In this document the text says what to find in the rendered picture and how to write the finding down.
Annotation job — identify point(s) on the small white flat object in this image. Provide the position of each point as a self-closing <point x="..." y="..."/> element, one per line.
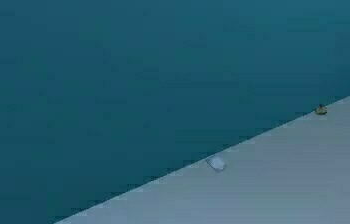
<point x="216" y="163"/>

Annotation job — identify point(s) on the small yellow green object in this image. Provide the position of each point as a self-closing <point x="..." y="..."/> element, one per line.
<point x="321" y="110"/>

